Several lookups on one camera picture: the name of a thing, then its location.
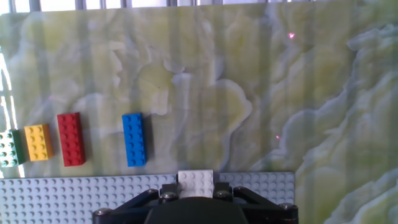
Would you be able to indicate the long red Lego brick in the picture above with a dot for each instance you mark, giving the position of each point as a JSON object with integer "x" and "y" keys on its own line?
{"x": 71, "y": 139}

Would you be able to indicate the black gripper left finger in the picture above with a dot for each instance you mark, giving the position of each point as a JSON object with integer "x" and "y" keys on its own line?
{"x": 130, "y": 210}

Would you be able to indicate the white Lego plate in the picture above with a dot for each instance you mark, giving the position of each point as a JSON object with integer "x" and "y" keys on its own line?
{"x": 196, "y": 183}

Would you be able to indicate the grey Lego baseplate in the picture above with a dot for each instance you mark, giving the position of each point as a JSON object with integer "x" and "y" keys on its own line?
{"x": 62, "y": 199}

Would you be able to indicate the yellow Lego brick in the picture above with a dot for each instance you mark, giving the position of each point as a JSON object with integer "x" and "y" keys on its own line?
{"x": 38, "y": 142}

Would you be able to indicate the green marble pattern mat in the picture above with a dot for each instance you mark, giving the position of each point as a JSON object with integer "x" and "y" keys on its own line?
{"x": 280, "y": 93}

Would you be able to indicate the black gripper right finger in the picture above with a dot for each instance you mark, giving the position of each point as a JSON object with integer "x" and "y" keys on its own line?
{"x": 264, "y": 210}

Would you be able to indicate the long blue Lego brick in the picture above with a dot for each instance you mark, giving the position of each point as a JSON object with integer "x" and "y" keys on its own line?
{"x": 134, "y": 140}

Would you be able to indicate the green Lego brick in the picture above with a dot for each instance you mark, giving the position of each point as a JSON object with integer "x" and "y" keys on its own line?
{"x": 11, "y": 149}

